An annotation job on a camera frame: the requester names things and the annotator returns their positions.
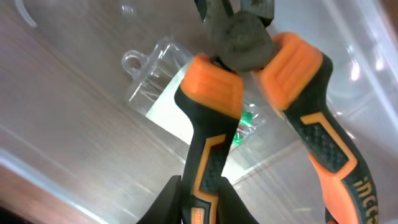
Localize orange black pliers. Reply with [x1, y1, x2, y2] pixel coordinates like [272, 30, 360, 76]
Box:
[174, 0, 379, 223]

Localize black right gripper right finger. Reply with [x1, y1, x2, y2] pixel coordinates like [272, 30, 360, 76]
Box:
[218, 177, 258, 224]

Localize clear plastic container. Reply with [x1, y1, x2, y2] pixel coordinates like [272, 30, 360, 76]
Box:
[1, 1, 397, 223]

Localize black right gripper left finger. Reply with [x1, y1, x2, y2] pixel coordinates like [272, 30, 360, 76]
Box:
[137, 175, 182, 224]

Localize clear screwdriver set case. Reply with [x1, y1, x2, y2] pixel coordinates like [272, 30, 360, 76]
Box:
[121, 38, 266, 183]

